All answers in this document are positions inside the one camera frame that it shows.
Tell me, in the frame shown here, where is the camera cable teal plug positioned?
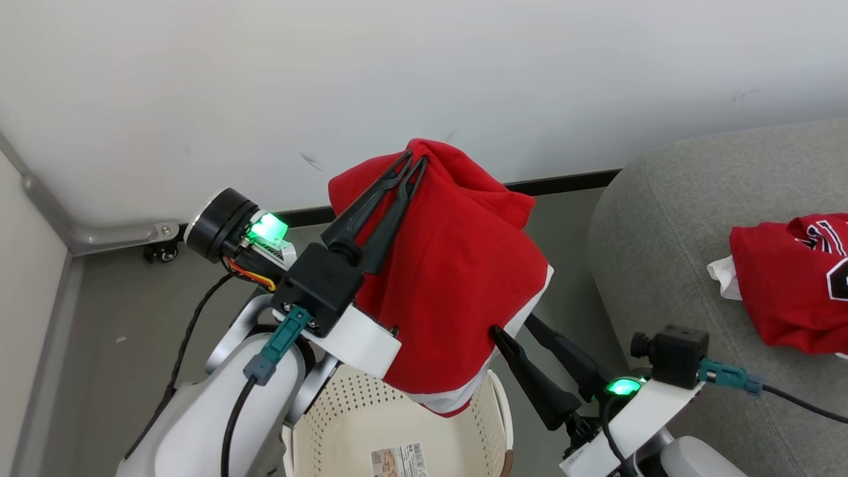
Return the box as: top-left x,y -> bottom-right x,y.
220,305 -> 313,477
698,358 -> 848,425

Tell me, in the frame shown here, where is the paper label in basket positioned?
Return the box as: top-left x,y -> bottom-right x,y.
370,442 -> 429,477

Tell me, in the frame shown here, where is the left camera cable teal plug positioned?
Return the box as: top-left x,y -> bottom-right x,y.
220,305 -> 313,477

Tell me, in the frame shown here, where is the grey floor skirting strip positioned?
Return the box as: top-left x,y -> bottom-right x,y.
9,255 -> 84,477

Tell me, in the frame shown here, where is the grey metal frame rail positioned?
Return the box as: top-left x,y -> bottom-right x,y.
0,132 -> 182,256

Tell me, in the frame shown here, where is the grey fabric sofa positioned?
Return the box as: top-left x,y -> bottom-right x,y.
586,119 -> 848,477

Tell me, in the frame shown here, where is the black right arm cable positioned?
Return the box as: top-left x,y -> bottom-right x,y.
599,396 -> 638,477

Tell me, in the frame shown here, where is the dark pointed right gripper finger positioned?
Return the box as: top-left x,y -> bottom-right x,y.
526,315 -> 611,403
490,324 -> 583,432

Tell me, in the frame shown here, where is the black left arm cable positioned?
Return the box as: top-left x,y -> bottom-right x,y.
126,274 -> 237,459

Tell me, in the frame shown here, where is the red jersey with lettering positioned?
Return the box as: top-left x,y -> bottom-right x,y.
707,213 -> 848,359

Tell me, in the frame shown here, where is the small black caster wheel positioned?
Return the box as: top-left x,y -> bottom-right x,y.
143,241 -> 180,264

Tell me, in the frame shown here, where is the black baseboard strip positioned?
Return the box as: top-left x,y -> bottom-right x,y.
178,168 -> 624,242

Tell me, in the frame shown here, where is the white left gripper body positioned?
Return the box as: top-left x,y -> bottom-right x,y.
185,187 -> 402,379

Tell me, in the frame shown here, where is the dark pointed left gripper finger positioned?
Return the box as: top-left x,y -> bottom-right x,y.
359,156 -> 429,275
321,150 -> 414,252

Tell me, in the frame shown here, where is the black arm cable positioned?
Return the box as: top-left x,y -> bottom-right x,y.
126,274 -> 237,459
599,396 -> 638,477

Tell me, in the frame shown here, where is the right camera cable teal plug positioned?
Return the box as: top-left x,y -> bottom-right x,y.
698,358 -> 848,425

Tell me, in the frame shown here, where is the red garment with white hem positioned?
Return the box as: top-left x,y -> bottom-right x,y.
328,138 -> 555,419

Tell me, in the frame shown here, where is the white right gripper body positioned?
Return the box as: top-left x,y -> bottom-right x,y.
560,375 -> 704,477

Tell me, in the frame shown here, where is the cream perforated laundry basket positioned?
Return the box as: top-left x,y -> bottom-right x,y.
282,363 -> 515,477

